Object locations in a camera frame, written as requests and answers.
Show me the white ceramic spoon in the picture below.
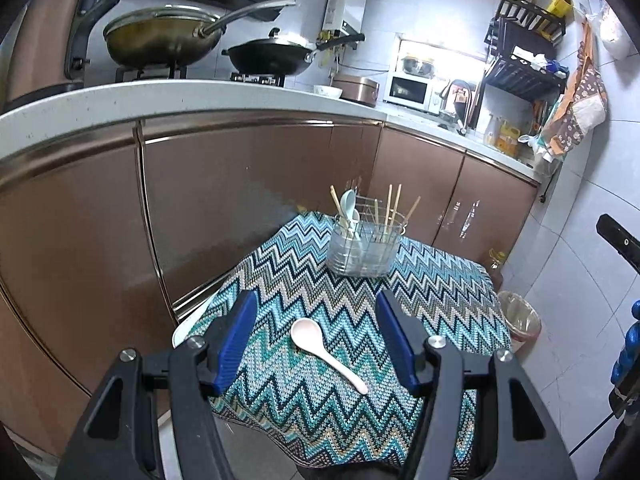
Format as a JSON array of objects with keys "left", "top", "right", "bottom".
[
  {"left": 290, "top": 318, "right": 369, "bottom": 396},
  {"left": 340, "top": 190, "right": 356, "bottom": 240},
  {"left": 349, "top": 208, "right": 360, "bottom": 240}
]

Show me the wooden chopstick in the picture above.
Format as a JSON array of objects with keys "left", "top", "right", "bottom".
[
  {"left": 402, "top": 196, "right": 421, "bottom": 226},
  {"left": 330, "top": 185, "right": 349, "bottom": 231},
  {"left": 390, "top": 184, "right": 402, "bottom": 230},
  {"left": 382, "top": 184, "right": 393, "bottom": 242}
]

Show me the kitchen faucet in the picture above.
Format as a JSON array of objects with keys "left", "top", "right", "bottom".
[{"left": 439, "top": 79, "right": 478, "bottom": 136}]

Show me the waste bin with bag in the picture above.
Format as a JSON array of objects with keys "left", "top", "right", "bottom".
[{"left": 498, "top": 290, "right": 542, "bottom": 352}]

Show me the blue gloved hand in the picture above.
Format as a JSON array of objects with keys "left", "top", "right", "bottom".
[{"left": 608, "top": 301, "right": 639, "bottom": 418}]

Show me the oil bottle on floor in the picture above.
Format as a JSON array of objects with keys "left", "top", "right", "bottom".
[{"left": 488, "top": 248, "right": 506, "bottom": 272}]

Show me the zigzag patterned table cloth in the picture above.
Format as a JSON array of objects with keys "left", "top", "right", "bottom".
[{"left": 192, "top": 212, "right": 511, "bottom": 469}]

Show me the yellow oil bottle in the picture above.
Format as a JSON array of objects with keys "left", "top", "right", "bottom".
[{"left": 496, "top": 122, "right": 521, "bottom": 158}]

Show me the hanging patterned apron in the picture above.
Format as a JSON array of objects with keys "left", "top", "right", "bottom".
[{"left": 542, "top": 22, "right": 608, "bottom": 158}]

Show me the white microwave oven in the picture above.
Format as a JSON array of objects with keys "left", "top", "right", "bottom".
[{"left": 384, "top": 73, "right": 433, "bottom": 112}]

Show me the copper rice cooker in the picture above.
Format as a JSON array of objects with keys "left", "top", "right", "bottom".
[{"left": 331, "top": 73, "right": 380, "bottom": 107}]

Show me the gas stove top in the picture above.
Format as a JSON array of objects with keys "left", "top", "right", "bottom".
[{"left": 114, "top": 65, "right": 285, "bottom": 88}]

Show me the white bowl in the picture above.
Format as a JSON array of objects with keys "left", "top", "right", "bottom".
[{"left": 312, "top": 84, "right": 343, "bottom": 100}]

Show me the brass wok with glass lid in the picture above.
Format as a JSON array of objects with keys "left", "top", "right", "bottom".
[{"left": 103, "top": 0, "right": 296, "bottom": 70}]

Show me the black wok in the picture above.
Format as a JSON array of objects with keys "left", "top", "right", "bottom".
[{"left": 221, "top": 27, "right": 366, "bottom": 77}]

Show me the copper black thermos kettle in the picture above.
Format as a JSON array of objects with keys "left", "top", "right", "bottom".
[{"left": 3, "top": 0, "right": 119, "bottom": 112}]

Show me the white water heater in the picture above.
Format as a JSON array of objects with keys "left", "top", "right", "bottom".
[{"left": 322, "top": 0, "right": 367, "bottom": 36}]

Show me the wire utensil holder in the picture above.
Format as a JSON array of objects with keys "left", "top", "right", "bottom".
[{"left": 326, "top": 195, "right": 407, "bottom": 278}]

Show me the black wall rack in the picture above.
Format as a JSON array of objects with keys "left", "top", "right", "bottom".
[{"left": 483, "top": 0, "right": 570, "bottom": 103}]

